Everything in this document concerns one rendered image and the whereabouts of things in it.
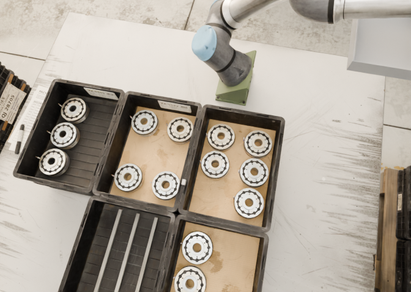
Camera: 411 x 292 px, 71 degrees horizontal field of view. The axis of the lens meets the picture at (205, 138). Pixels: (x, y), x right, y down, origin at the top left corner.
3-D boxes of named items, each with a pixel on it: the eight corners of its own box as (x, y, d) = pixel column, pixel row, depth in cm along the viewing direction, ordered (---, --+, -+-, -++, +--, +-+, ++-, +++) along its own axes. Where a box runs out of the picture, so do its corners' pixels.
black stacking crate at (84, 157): (68, 92, 125) (54, 78, 114) (134, 104, 121) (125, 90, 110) (32, 182, 112) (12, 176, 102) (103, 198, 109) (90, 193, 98)
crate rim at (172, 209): (128, 93, 112) (125, 90, 110) (203, 105, 108) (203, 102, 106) (93, 195, 100) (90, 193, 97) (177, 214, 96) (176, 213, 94)
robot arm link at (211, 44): (207, 73, 120) (183, 54, 111) (217, 45, 123) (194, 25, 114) (228, 68, 111) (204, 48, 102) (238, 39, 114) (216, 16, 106)
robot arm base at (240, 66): (226, 62, 131) (211, 49, 125) (254, 51, 121) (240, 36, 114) (220, 90, 126) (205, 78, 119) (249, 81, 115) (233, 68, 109)
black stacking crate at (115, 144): (135, 104, 121) (126, 91, 110) (204, 116, 117) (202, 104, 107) (104, 198, 109) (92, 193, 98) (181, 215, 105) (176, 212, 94)
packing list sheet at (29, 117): (35, 85, 140) (34, 84, 139) (79, 93, 137) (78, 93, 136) (4, 148, 130) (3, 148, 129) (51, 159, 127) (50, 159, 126)
